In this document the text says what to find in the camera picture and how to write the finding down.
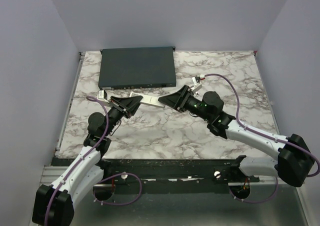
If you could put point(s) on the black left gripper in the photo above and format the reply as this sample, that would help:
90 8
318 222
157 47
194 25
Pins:
130 104

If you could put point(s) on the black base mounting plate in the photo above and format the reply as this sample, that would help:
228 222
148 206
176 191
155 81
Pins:
171 176

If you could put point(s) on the white battery cover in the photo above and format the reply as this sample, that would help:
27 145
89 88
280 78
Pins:
152 101

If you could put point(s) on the aluminium table edge rail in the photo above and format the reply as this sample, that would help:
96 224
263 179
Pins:
69 103

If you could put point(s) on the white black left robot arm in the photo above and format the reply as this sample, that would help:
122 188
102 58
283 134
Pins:
55 204

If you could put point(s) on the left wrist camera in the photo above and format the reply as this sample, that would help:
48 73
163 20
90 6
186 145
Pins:
102 97

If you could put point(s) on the white remote control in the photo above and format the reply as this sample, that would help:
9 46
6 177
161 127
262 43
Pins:
144 97

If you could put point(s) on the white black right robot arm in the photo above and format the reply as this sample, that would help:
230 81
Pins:
290 158

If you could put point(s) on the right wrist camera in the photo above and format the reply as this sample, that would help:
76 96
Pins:
197 82

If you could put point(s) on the dark network switch box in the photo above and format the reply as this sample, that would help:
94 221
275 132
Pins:
135 68

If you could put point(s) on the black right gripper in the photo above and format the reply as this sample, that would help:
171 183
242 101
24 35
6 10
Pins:
178 100

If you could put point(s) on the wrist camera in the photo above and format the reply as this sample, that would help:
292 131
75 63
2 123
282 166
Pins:
197 82
102 97

